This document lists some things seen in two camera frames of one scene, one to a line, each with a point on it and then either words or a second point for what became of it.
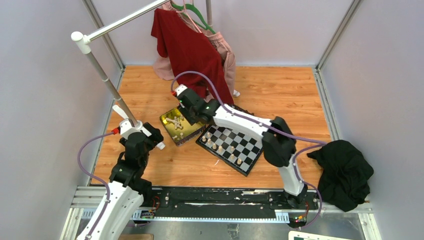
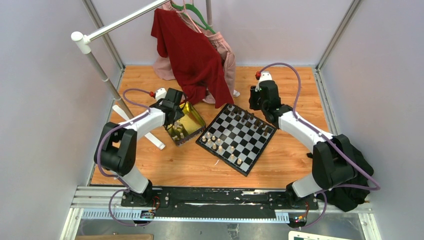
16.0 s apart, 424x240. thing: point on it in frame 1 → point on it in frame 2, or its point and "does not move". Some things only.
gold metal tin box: [179, 128] does not move
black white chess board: [236, 149] does not move
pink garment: [163, 67] does not move
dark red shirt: [189, 50] does not move
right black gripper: [184, 112] → [254, 93]
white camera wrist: [180, 88] → [264, 76]
